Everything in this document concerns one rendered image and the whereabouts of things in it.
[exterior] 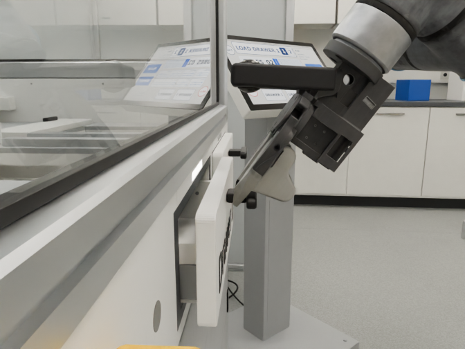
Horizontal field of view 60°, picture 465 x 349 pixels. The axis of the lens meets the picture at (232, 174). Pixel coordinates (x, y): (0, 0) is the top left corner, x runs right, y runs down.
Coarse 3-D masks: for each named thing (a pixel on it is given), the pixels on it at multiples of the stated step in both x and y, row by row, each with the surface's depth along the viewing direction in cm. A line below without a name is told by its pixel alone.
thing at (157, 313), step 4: (156, 304) 28; (160, 304) 30; (156, 308) 28; (160, 308) 30; (156, 312) 29; (160, 312) 30; (156, 316) 29; (160, 316) 30; (156, 320) 29; (160, 320) 30; (156, 324) 29; (156, 328) 29
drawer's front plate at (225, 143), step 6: (222, 138) 82; (228, 138) 82; (222, 144) 75; (228, 144) 79; (216, 150) 68; (222, 150) 68; (228, 150) 80; (216, 156) 65; (222, 156) 65; (228, 156) 80; (216, 162) 65; (216, 168) 66
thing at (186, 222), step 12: (204, 180) 61; (204, 192) 61; (192, 204) 61; (180, 216) 62; (192, 216) 62; (180, 228) 58; (192, 228) 58; (180, 240) 38; (192, 240) 38; (180, 252) 37; (192, 252) 37; (180, 264) 37; (192, 264) 37; (180, 276) 37; (192, 276) 37; (180, 288) 38; (192, 288) 38; (192, 300) 38
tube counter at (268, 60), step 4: (268, 60) 139; (272, 60) 140; (276, 60) 142; (280, 60) 143; (284, 60) 145; (288, 60) 146; (292, 60) 148; (296, 60) 149; (280, 64) 142; (284, 64) 143; (288, 64) 145; (292, 64) 146; (296, 64) 148; (300, 64) 149
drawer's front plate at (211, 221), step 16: (224, 160) 59; (224, 176) 49; (208, 192) 42; (224, 192) 45; (208, 208) 36; (224, 208) 45; (208, 224) 34; (224, 224) 45; (208, 240) 35; (208, 256) 35; (208, 272) 35; (224, 272) 46; (208, 288) 36; (208, 304) 36; (208, 320) 36
